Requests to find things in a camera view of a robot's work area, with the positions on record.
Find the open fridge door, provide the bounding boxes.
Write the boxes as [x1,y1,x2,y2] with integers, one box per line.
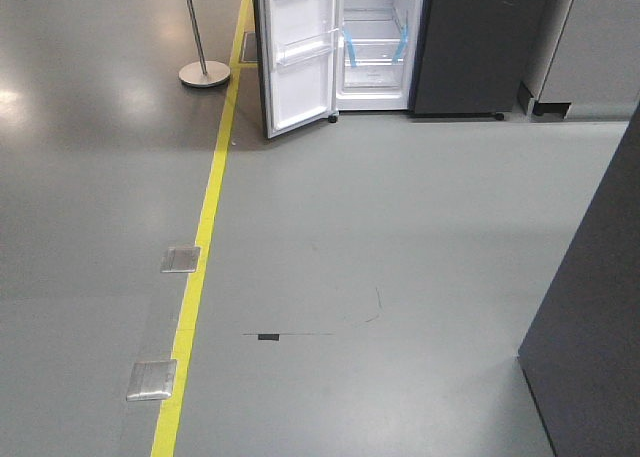
[253,0,339,139]

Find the white fridge interior body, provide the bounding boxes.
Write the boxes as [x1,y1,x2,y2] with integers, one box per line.
[337,0,425,111]

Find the upper metal floor plate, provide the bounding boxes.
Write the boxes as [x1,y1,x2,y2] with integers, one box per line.
[160,246,201,273]

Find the metal floor plate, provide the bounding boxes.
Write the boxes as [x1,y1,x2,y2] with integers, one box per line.
[160,246,201,273]
[125,359,177,402]

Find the lower metal floor plate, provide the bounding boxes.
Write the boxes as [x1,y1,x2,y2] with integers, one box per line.
[125,359,177,402]

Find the yellow floor tape line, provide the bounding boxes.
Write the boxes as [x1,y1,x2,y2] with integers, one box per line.
[150,0,252,456]

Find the dark grey cabinet panel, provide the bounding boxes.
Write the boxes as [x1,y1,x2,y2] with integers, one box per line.
[519,122,639,456]

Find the grey appliance at right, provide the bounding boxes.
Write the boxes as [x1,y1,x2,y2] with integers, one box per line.
[518,0,639,120]

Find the metal stanchion post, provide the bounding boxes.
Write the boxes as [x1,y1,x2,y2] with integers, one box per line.
[178,0,231,88]

